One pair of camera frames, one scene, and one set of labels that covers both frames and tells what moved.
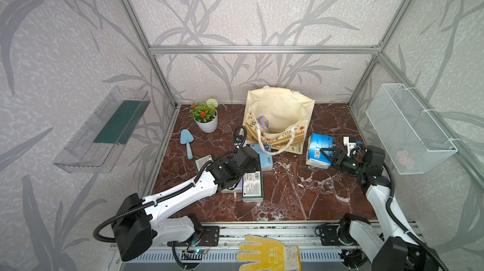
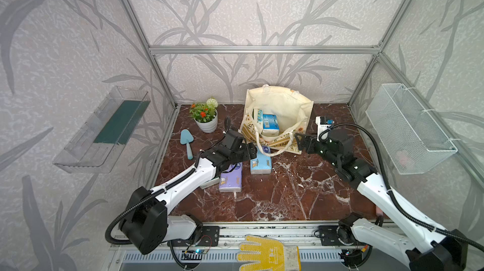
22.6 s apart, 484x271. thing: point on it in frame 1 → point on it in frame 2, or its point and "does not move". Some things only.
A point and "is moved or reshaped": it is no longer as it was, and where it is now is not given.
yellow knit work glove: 273,256 does not move
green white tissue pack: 253,187 → 259,120
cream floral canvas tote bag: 276,119 does not move
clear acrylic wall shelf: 96,148 does not move
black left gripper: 254,164 → 245,150
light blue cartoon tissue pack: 266,161 does not move
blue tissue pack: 314,156 is moved or reshaped
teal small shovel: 186,138 does not move
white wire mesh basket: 413,142 does not move
